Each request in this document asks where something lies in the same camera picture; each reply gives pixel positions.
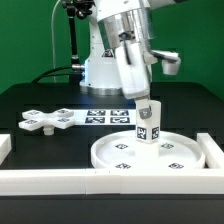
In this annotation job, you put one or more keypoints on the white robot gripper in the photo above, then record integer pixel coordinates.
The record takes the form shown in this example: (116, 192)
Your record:
(134, 77)

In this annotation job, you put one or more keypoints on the white round table top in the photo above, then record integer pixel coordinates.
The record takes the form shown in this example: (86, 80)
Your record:
(123, 151)

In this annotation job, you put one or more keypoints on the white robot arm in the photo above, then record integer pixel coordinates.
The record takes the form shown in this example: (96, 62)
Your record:
(114, 22)

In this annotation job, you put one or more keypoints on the white right fence bar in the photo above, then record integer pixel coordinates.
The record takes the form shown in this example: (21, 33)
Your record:
(214, 156)

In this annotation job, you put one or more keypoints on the white fence bar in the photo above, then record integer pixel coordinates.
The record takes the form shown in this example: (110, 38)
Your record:
(214, 156)
(101, 181)
(5, 146)

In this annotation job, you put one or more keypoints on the white cross-shaped table base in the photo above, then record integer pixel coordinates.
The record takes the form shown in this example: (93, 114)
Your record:
(34, 119)

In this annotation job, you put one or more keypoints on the white front fence bar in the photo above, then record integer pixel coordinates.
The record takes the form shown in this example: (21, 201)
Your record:
(101, 181)

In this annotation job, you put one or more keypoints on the white left fence bar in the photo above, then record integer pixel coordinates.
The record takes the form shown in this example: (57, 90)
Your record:
(5, 146)

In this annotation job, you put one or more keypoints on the white marker base plate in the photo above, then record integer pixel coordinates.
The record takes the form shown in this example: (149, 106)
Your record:
(104, 117)

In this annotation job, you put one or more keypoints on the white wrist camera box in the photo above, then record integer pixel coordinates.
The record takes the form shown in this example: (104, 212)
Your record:
(170, 60)

